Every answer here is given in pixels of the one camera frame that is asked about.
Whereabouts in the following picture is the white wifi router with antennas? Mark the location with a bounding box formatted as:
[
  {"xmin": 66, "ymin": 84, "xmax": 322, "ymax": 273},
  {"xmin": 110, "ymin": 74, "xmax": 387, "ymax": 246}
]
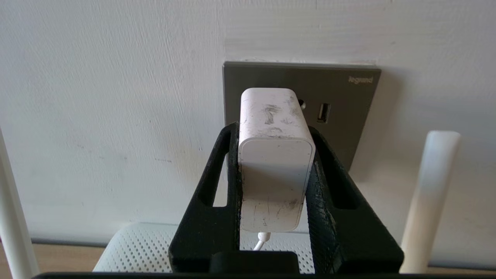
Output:
[{"xmin": 0, "ymin": 128, "xmax": 462, "ymax": 279}]

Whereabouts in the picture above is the grey wall power socket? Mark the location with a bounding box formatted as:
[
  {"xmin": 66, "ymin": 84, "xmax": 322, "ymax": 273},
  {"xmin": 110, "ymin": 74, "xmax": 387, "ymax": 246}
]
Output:
[{"xmin": 222, "ymin": 61, "xmax": 382, "ymax": 173}]

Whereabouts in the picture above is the white power adapter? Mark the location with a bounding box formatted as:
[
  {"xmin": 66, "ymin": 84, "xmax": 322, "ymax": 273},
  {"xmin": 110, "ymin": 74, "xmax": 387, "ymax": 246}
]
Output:
[{"xmin": 237, "ymin": 87, "xmax": 316, "ymax": 233}]

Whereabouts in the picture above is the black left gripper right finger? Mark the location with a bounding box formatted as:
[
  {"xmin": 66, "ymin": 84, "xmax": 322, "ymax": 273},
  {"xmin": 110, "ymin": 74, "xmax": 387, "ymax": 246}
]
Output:
[{"xmin": 305, "ymin": 125, "xmax": 404, "ymax": 274}]

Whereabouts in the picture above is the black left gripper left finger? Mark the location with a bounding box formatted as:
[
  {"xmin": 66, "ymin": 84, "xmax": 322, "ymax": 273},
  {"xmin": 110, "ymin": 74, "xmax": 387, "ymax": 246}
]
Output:
[{"xmin": 169, "ymin": 121, "xmax": 241, "ymax": 274}]

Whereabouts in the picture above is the thin white adapter cable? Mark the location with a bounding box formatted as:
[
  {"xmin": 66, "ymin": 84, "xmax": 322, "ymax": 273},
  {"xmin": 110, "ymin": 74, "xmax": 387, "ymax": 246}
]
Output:
[{"xmin": 254, "ymin": 231, "xmax": 272, "ymax": 251}]

